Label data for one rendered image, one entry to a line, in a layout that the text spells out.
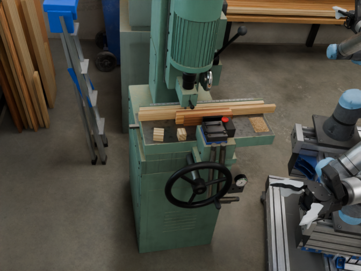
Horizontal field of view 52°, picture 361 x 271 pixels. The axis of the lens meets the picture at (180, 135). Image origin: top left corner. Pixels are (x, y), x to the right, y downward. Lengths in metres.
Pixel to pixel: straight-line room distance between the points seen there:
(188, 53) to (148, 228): 1.03
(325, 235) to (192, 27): 1.01
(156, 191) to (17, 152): 1.38
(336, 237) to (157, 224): 0.90
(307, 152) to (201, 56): 0.85
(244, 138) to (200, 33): 0.54
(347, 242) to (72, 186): 1.71
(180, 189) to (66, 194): 0.98
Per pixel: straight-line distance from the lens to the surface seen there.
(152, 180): 1.75
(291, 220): 2.33
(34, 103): 2.92
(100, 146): 2.58
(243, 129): 1.71
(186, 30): 1.38
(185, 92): 1.58
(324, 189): 1.09
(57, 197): 2.57
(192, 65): 1.45
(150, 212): 1.95
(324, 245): 1.77
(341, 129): 1.95
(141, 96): 1.98
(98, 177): 2.64
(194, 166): 1.44
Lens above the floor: 2.00
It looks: 43 degrees down
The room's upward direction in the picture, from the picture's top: 7 degrees clockwise
